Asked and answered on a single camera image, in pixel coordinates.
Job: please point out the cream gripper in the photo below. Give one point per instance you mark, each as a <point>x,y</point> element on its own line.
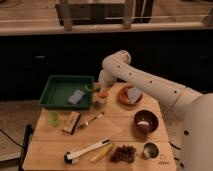
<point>97,88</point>

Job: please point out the green pepper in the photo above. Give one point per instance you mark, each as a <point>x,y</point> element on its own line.
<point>87,89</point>

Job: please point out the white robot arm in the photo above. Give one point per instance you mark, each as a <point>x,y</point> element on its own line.
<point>197,136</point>

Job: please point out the orange-filled plastic cup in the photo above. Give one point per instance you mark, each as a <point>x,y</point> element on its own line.
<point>102,97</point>

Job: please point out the light green plastic cup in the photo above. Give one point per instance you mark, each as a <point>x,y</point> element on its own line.
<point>52,118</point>

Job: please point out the metal measuring cup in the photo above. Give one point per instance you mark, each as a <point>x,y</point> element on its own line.
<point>150,151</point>

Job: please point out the grey sponge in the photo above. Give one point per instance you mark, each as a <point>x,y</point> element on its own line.
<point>76,96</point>

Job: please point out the orange plate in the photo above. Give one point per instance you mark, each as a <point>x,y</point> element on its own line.
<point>122,96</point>

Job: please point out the metal spoon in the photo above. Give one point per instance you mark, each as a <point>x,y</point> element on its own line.
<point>85,124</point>

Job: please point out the grey cloth on plate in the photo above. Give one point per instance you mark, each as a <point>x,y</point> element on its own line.
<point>133,94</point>

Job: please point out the green plastic tray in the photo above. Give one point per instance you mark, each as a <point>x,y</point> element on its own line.
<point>60,87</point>

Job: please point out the wooden block eraser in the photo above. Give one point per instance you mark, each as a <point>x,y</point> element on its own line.
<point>71,122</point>

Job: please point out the dark red bowl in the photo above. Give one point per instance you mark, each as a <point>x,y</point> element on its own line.
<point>146,121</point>

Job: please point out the yellow corn piece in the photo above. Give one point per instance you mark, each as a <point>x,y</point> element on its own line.
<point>102,153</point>

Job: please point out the bunch of red grapes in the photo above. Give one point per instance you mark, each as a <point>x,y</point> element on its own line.
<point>124,153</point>

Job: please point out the black table leg bar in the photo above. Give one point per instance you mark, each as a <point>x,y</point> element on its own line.
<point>28,132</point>

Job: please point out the wooden chair frame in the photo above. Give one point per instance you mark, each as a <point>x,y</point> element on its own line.
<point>95,14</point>

